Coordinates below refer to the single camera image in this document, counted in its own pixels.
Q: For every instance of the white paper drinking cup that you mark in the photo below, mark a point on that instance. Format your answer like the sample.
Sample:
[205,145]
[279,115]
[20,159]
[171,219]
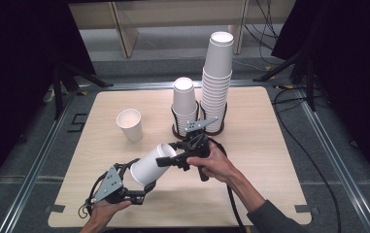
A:
[130,126]
[150,166]

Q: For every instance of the light wooden shelf unit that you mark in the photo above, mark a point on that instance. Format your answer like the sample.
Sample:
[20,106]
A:
[173,13]

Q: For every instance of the person's left hand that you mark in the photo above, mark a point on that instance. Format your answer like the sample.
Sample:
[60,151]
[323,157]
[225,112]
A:
[103,212]

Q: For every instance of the tall stack of white cups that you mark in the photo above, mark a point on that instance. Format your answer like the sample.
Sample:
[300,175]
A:
[218,58]

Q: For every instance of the person's right hand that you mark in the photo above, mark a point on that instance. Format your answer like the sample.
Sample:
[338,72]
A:
[219,165]

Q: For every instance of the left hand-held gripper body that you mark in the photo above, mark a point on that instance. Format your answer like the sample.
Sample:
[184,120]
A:
[111,186]

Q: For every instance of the short stack of white cups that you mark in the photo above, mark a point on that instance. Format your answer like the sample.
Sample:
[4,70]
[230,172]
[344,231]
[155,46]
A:
[184,97]

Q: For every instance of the dark curtain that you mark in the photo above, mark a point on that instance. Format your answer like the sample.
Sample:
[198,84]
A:
[11,81]
[354,64]

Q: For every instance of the yellow tape piece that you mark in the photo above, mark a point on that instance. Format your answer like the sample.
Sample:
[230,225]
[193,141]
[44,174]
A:
[284,86]
[268,68]

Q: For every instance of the black metal stand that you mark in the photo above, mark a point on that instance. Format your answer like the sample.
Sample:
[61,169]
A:
[59,87]
[302,64]

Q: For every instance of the black tape strip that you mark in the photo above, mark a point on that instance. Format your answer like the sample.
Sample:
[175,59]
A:
[54,208]
[305,208]

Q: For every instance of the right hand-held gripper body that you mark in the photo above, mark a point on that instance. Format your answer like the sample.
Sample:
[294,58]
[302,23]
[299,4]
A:
[198,144]

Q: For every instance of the aluminium floor rail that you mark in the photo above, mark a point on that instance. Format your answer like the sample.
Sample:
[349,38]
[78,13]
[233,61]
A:
[140,85]
[33,168]
[338,161]

